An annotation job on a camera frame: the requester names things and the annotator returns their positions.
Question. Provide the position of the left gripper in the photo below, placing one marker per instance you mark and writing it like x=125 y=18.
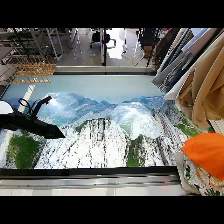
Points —
x=33 y=126

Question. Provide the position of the grey garment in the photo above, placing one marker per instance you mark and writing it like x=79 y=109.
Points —
x=173 y=71

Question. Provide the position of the white floral garment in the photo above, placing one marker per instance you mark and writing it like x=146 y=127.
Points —
x=195 y=181

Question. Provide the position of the beige garment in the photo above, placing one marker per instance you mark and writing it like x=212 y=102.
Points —
x=203 y=90

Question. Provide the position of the orange garment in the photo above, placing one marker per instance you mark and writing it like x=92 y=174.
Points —
x=206 y=151

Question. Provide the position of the silver frame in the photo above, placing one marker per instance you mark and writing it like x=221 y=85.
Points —
x=90 y=181

